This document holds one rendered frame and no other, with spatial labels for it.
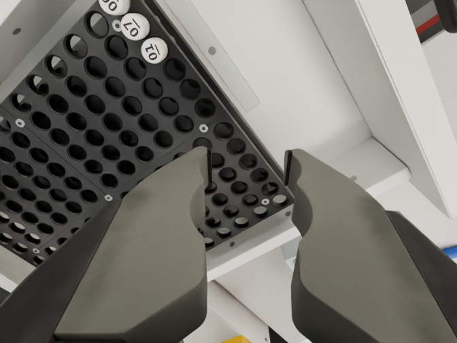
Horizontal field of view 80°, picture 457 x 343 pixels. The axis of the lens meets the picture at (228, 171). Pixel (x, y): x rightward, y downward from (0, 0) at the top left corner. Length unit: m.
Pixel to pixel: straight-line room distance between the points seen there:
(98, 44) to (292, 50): 0.14
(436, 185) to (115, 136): 0.21
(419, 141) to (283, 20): 0.13
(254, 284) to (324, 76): 0.37
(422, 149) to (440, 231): 0.34
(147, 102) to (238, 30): 0.09
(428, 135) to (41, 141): 0.24
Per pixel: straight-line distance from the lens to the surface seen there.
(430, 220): 0.50
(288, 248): 0.42
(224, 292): 0.55
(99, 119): 0.20
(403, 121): 0.19
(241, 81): 0.23
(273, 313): 0.58
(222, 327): 0.51
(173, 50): 0.17
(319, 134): 0.26
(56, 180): 0.24
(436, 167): 0.20
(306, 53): 0.24
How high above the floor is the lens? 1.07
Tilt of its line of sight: 60 degrees down
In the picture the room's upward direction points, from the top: 180 degrees counter-clockwise
